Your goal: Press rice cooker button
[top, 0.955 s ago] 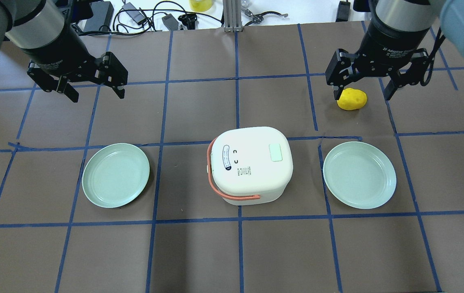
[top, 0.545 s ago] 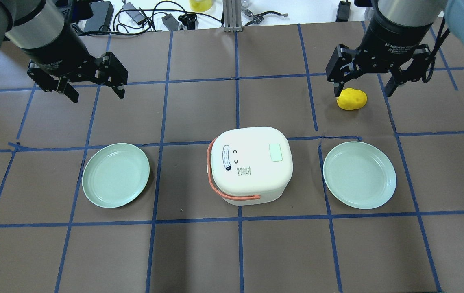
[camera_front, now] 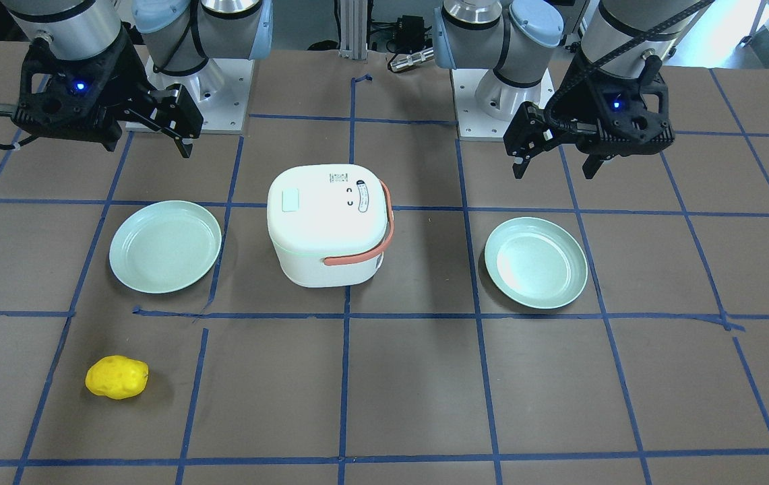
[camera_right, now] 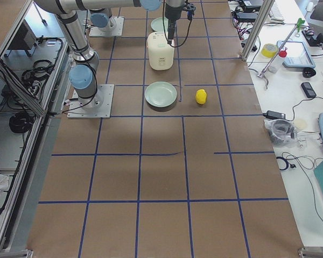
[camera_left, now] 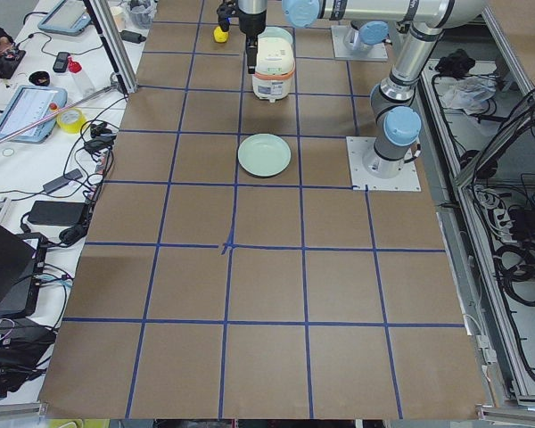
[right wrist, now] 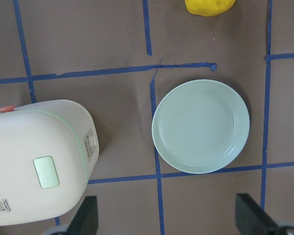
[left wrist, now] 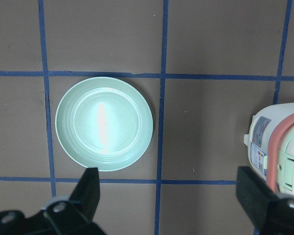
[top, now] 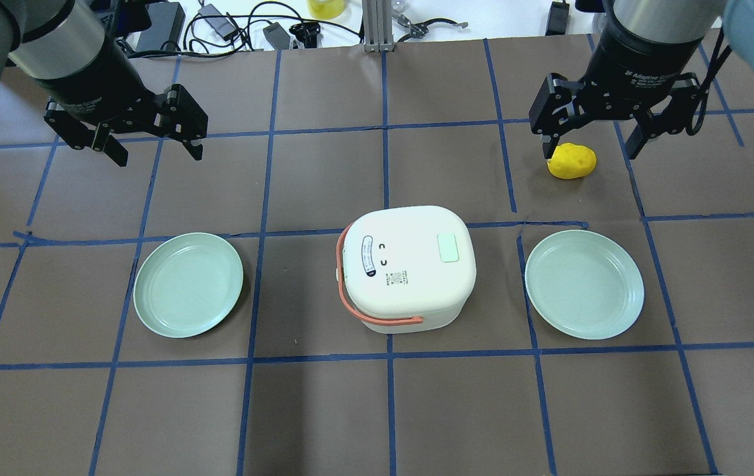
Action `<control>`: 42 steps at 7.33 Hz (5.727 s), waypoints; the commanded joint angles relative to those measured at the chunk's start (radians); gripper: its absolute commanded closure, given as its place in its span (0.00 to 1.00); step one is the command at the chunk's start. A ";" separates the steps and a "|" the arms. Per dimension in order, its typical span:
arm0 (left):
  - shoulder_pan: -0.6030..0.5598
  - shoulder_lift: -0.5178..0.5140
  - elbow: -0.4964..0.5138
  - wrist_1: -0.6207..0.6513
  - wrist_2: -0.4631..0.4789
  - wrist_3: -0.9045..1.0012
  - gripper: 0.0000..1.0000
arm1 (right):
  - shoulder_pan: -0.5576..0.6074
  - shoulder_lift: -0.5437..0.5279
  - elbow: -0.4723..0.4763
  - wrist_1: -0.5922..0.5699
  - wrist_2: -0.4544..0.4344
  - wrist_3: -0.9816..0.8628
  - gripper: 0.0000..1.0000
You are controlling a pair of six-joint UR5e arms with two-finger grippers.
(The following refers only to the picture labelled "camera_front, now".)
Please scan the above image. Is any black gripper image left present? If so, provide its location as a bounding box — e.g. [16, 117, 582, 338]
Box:
[11, 28, 204, 159]

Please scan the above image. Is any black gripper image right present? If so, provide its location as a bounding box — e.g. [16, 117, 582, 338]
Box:
[502, 53, 676, 179]

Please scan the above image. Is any white rice cooker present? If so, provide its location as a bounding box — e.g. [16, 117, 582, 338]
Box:
[266, 164, 396, 288]

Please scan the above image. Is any mint green plate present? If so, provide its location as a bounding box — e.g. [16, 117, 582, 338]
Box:
[483, 217, 588, 310]
[108, 200, 223, 294]

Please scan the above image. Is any silver cylindrical connector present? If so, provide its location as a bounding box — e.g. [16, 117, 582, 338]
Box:
[387, 47, 435, 74]

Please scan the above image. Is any black power adapter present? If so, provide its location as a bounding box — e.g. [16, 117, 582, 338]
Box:
[393, 15, 425, 53]

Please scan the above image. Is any yellow toy potato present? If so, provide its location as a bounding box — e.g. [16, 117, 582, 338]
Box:
[85, 355, 150, 400]

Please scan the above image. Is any white base plate image left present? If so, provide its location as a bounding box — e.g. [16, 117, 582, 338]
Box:
[145, 58, 255, 135]

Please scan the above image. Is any white base plate image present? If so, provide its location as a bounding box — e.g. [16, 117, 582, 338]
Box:
[145, 58, 255, 135]
[451, 69, 554, 141]

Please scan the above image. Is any white base plate image right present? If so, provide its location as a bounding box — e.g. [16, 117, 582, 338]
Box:
[451, 69, 554, 141]

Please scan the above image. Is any orange rice cooker handle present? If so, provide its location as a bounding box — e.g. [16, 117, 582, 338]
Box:
[321, 180, 395, 267]

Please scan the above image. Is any aluminium frame post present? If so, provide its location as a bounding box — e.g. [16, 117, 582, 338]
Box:
[337, 1, 369, 61]

